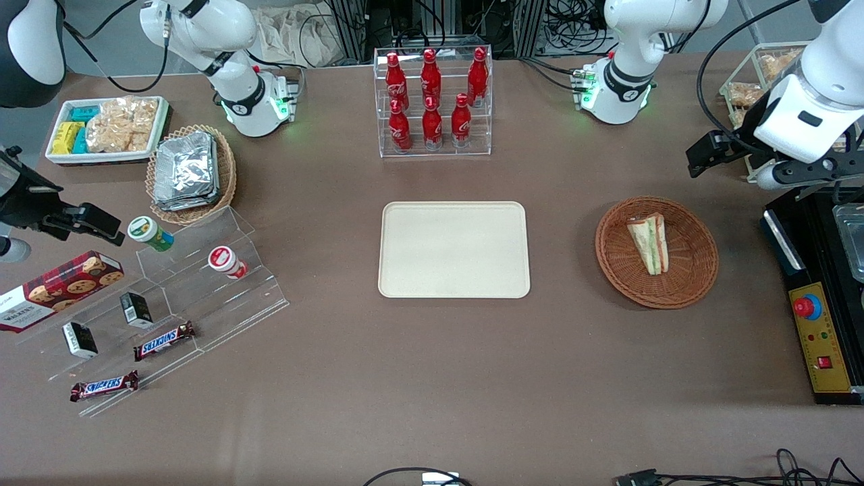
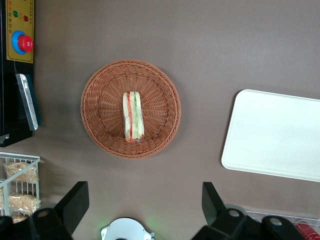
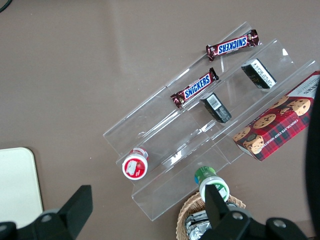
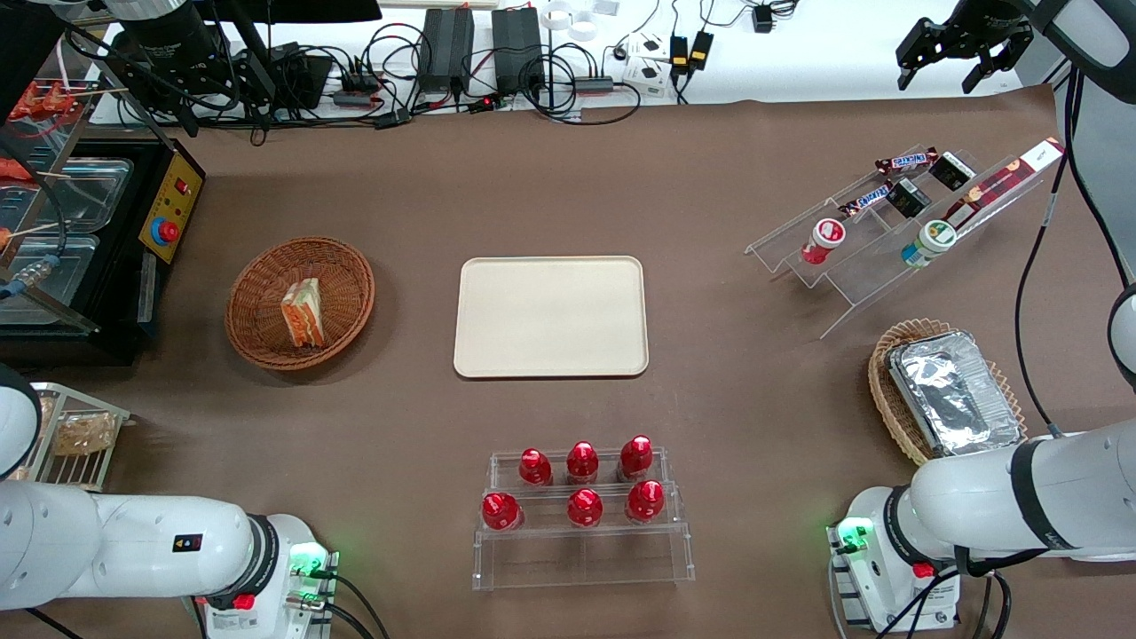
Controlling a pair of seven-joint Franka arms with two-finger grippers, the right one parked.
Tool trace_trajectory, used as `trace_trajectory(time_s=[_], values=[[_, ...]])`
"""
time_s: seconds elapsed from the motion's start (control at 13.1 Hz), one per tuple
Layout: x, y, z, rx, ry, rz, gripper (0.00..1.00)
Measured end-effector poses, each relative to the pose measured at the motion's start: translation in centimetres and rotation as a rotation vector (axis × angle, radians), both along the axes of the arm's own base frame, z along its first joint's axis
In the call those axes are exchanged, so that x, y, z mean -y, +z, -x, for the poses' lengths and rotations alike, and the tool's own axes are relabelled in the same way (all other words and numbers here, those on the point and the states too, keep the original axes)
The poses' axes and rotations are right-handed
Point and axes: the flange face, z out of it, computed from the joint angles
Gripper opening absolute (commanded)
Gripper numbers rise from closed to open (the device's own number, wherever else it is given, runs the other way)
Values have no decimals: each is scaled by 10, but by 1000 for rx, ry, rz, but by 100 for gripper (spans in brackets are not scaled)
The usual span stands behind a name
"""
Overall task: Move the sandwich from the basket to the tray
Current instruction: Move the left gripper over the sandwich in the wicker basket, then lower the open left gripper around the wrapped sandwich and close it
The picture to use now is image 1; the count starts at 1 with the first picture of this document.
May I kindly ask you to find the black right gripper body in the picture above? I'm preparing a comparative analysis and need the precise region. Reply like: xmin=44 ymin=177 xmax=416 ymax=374
xmin=0 ymin=144 xmax=66 ymax=232

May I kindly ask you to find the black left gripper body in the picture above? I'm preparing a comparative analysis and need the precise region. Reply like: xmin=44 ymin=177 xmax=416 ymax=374
xmin=734 ymin=91 xmax=864 ymax=193

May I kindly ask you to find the triangular sandwich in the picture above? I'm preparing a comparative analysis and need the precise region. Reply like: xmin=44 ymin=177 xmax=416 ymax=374
xmin=626 ymin=212 xmax=670 ymax=277

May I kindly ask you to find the white rectangular snack tray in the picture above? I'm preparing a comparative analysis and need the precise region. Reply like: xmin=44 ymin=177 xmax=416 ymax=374
xmin=45 ymin=95 xmax=171 ymax=167

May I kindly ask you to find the brown round wicker basket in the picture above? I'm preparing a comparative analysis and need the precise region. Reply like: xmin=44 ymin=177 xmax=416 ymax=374
xmin=595 ymin=196 xmax=720 ymax=310

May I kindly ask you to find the tan oval wicker basket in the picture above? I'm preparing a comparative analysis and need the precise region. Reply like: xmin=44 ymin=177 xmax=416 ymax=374
xmin=145 ymin=124 xmax=238 ymax=226

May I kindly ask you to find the beige plastic tray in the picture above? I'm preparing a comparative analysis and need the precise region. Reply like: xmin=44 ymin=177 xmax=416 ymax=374
xmin=378 ymin=201 xmax=531 ymax=299

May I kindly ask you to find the green snack cup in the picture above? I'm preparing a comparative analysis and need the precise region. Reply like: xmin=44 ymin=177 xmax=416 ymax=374
xmin=127 ymin=215 xmax=176 ymax=254

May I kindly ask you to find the red tartan cookie box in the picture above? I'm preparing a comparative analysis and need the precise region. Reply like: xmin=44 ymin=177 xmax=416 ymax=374
xmin=0 ymin=250 xmax=126 ymax=334

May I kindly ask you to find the yellow snack packet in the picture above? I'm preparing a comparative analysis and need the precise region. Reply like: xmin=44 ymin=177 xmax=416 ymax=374
xmin=51 ymin=121 xmax=77 ymax=156

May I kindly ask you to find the steel food pan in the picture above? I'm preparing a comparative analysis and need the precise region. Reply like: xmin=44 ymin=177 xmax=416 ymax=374
xmin=832 ymin=202 xmax=864 ymax=284

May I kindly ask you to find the silver foil pack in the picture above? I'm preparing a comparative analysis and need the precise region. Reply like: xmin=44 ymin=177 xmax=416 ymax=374
xmin=153 ymin=189 xmax=222 ymax=212
xmin=155 ymin=131 xmax=220 ymax=198

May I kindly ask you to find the small black box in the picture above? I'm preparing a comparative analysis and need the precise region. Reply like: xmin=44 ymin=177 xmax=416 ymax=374
xmin=119 ymin=290 xmax=155 ymax=330
xmin=61 ymin=321 xmax=100 ymax=360

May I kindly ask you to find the clear bag of crackers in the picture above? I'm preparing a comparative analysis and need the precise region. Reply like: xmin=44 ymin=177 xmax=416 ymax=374
xmin=84 ymin=96 xmax=160 ymax=155

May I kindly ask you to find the red snack cup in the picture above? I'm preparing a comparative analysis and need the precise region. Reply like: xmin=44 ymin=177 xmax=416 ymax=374
xmin=207 ymin=245 xmax=249 ymax=281

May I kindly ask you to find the brown Snickers bar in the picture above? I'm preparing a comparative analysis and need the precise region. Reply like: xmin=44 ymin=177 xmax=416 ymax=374
xmin=132 ymin=320 xmax=197 ymax=362
xmin=69 ymin=369 xmax=140 ymax=404

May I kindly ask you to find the black and yellow control box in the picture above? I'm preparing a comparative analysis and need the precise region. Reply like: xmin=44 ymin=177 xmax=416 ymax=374
xmin=760 ymin=184 xmax=864 ymax=406

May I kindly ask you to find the clear acrylic stepped display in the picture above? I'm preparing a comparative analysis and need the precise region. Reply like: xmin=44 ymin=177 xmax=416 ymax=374
xmin=13 ymin=205 xmax=291 ymax=420

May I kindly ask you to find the clear acrylic bottle rack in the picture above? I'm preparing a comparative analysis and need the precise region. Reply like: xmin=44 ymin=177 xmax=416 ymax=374
xmin=373 ymin=45 xmax=494 ymax=159

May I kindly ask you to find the red cola bottle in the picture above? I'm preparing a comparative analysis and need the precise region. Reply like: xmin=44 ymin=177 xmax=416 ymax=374
xmin=422 ymin=96 xmax=444 ymax=151
xmin=388 ymin=99 xmax=412 ymax=154
xmin=420 ymin=48 xmax=442 ymax=107
xmin=467 ymin=47 xmax=489 ymax=108
xmin=385 ymin=52 xmax=410 ymax=113
xmin=451 ymin=93 xmax=473 ymax=149

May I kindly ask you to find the beige crumpled cloth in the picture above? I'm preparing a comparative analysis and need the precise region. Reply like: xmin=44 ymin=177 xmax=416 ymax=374
xmin=252 ymin=3 xmax=339 ymax=69

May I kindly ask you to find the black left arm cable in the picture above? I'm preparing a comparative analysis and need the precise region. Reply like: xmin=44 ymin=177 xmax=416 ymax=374
xmin=697 ymin=0 xmax=821 ymax=157

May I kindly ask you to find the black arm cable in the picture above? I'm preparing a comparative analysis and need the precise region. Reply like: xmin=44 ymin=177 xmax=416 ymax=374
xmin=62 ymin=0 xmax=169 ymax=95
xmin=697 ymin=0 xmax=821 ymax=157

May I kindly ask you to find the white wire rack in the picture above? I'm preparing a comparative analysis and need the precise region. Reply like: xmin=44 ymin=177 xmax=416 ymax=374
xmin=718 ymin=42 xmax=864 ymax=185

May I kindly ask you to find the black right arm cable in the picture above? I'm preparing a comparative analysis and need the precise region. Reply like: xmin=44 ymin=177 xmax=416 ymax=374
xmin=62 ymin=0 xmax=169 ymax=95

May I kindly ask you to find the black cable bundle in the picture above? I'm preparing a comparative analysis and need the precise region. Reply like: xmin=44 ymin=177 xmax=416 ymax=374
xmin=539 ymin=0 xmax=612 ymax=57

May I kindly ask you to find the aluminium frame post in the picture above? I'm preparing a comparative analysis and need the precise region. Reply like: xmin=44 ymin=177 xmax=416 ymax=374
xmin=329 ymin=0 xmax=369 ymax=66
xmin=514 ymin=0 xmax=549 ymax=59

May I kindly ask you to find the black cable with connector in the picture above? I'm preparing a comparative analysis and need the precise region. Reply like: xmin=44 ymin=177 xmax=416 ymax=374
xmin=614 ymin=448 xmax=864 ymax=486

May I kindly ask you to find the black cable with white plug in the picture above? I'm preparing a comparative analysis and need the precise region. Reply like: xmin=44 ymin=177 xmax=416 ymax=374
xmin=362 ymin=466 xmax=474 ymax=486

